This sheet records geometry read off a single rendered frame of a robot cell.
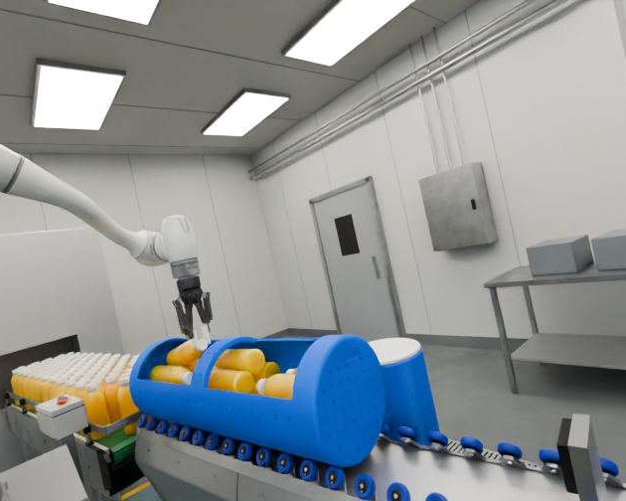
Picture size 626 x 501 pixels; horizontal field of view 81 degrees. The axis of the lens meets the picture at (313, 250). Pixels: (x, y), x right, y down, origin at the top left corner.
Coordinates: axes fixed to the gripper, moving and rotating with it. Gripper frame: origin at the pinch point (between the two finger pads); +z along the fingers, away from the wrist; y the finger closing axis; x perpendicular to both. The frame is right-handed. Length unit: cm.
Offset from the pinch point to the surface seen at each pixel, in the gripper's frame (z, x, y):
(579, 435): 16, -103, -3
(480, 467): 31, -82, 7
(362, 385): 13, -60, 3
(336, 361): 5, -60, -5
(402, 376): 26, -51, 38
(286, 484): 32, -44, -12
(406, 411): 37, -50, 37
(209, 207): -125, 394, 300
